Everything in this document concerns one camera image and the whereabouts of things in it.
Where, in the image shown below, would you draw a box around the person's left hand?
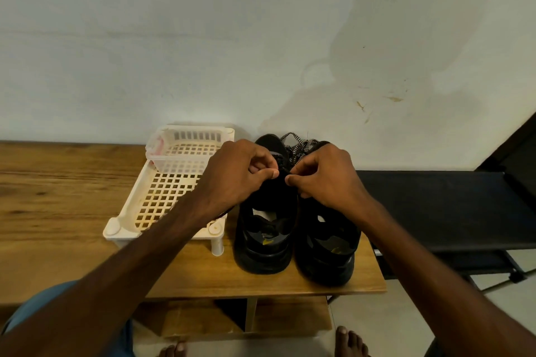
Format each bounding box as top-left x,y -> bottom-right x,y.
193,139 -> 281,221

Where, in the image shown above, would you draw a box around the person's right hand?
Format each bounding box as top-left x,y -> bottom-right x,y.
285,142 -> 380,224

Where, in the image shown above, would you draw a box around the black white patterned shoelace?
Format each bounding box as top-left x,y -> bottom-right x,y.
280,132 -> 304,161
291,138 -> 319,160

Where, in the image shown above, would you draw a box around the black shoe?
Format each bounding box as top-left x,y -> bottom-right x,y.
233,133 -> 301,276
293,139 -> 363,288

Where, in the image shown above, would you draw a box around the person's right forearm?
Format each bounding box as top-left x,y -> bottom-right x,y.
356,202 -> 536,357

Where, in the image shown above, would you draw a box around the person's blue shorts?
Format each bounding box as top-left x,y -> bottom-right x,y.
0,279 -> 453,357

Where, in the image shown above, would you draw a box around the small white plastic basket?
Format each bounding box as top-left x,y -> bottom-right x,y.
145,126 -> 236,175

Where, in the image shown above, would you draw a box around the large white plastic tray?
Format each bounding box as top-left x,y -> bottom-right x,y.
102,124 -> 236,257

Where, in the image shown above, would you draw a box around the black shoe rack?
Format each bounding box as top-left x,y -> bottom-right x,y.
356,170 -> 536,291

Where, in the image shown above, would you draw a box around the dark door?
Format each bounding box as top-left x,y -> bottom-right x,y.
476,112 -> 536,199

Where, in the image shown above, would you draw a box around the low wooden table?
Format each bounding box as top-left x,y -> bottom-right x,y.
0,141 -> 389,341

